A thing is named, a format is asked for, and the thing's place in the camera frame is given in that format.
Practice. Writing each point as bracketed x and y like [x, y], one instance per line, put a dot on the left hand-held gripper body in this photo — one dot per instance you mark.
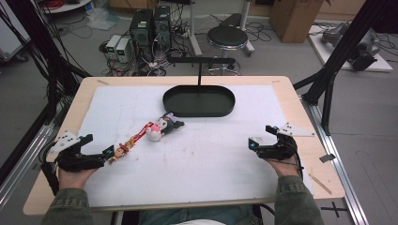
[72, 160]

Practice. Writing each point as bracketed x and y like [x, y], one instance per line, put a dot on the white power supply unit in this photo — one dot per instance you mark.
[123, 50]
[112, 45]

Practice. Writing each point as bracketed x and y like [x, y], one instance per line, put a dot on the black round stool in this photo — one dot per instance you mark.
[227, 37]

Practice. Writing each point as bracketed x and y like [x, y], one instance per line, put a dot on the white table mat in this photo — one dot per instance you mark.
[200, 162]

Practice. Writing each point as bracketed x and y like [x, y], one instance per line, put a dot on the clear plastic bag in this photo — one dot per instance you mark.
[101, 18]

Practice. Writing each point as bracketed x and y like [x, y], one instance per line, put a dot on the black metal frame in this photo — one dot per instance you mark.
[341, 53]
[34, 37]

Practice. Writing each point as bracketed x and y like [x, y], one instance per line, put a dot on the person's right hand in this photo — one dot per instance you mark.
[285, 168]

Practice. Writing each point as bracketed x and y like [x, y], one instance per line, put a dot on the grey equipment case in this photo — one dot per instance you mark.
[11, 37]

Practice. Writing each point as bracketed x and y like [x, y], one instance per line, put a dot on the black stand with oval tray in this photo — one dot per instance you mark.
[199, 101]

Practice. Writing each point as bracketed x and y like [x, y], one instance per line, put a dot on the thin wooden stick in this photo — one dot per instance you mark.
[319, 184]

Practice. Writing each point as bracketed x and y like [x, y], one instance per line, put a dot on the white desk leg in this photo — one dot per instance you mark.
[245, 18]
[193, 28]

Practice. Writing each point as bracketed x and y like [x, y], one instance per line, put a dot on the black tape piece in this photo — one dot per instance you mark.
[327, 157]

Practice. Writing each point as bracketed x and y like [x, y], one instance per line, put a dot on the cardboard box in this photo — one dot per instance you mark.
[294, 20]

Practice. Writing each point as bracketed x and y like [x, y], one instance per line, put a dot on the wooden table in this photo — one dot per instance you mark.
[289, 93]

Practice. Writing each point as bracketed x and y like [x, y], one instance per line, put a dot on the black computer tower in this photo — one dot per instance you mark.
[141, 31]
[162, 26]

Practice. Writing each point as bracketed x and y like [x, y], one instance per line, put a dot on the person's left hand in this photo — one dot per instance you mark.
[75, 178]

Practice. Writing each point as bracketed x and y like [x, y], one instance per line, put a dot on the white round table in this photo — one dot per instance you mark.
[67, 5]

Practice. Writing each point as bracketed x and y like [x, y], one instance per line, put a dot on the white floor board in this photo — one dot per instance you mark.
[325, 53]

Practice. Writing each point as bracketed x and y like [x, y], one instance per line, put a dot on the aluminium rail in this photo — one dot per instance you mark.
[22, 165]
[338, 165]

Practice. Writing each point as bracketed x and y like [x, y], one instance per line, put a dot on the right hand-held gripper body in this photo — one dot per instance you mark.
[275, 150]

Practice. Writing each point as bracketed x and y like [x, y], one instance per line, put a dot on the grey robot parts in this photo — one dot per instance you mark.
[364, 50]

